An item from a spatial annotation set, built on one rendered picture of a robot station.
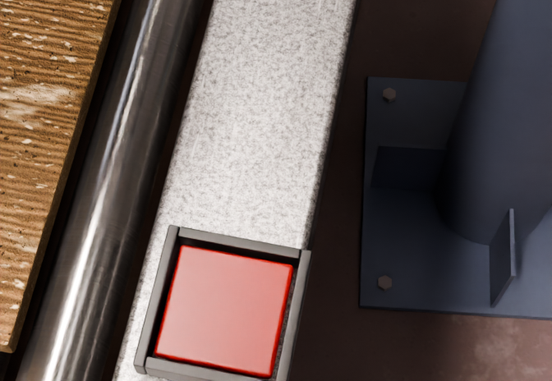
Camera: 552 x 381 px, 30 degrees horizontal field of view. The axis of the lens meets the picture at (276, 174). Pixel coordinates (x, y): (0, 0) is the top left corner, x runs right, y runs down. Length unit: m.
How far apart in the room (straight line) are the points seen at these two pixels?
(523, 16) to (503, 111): 0.17
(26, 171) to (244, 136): 0.12
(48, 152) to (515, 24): 0.65
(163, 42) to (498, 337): 1.00
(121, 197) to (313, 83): 0.13
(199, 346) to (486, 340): 1.02
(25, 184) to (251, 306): 0.14
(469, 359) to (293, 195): 0.96
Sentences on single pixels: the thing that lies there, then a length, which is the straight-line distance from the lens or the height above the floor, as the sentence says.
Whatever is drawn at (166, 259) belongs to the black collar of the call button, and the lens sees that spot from 0.53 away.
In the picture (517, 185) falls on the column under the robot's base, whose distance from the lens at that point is 1.35.
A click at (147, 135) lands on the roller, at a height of 0.91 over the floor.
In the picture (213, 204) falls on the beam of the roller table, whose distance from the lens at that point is 0.56.
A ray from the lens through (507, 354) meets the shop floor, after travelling 1.51.
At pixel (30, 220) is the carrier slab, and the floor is 0.94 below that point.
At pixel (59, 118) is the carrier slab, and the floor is 0.94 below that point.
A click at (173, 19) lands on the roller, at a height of 0.92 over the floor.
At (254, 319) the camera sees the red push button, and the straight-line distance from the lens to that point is 0.52.
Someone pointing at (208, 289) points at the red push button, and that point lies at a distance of 0.53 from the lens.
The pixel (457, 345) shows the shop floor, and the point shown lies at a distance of 1.50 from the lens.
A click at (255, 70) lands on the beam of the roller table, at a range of 0.60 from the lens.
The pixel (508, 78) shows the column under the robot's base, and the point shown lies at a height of 0.44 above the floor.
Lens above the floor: 1.43
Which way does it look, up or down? 65 degrees down
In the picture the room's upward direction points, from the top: 1 degrees clockwise
